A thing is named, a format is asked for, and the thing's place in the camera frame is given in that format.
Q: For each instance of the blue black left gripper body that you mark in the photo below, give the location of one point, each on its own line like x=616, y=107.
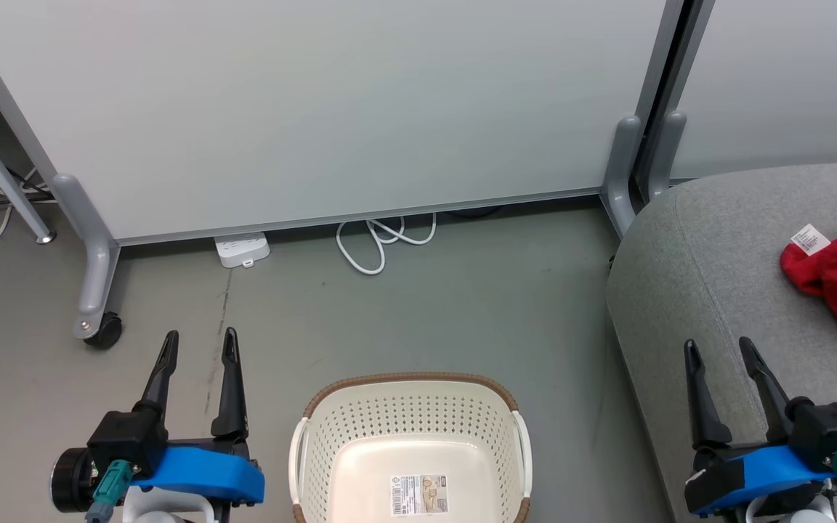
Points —
x=200, y=472

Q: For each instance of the black caster wheel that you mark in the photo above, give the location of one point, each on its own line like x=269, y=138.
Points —
x=106, y=333

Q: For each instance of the printed sticker inside basket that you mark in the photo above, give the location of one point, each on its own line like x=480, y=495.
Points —
x=418, y=495

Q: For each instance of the grey fabric sofa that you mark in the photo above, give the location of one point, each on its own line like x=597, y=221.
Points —
x=716, y=254

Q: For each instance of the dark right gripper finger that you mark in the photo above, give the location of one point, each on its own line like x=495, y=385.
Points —
x=705, y=428
x=771, y=407

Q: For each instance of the large white partition panel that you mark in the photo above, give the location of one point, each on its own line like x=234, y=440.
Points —
x=317, y=109

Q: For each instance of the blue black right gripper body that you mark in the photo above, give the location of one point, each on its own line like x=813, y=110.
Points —
x=774, y=468

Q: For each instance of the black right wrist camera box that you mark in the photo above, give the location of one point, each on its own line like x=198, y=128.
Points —
x=829, y=432

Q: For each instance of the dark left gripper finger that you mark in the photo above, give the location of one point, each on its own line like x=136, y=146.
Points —
x=229, y=407
x=157, y=392

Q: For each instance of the small white partition panel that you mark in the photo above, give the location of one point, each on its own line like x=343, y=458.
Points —
x=789, y=73

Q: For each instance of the cream laundry basket brown rim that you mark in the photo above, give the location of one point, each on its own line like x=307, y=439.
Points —
x=360, y=436

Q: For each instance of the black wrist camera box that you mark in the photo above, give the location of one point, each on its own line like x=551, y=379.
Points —
x=829, y=432
x=124, y=439

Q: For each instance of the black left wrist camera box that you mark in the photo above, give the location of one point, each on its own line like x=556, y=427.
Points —
x=124, y=439

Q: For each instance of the white power strip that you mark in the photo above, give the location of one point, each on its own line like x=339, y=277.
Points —
x=242, y=249

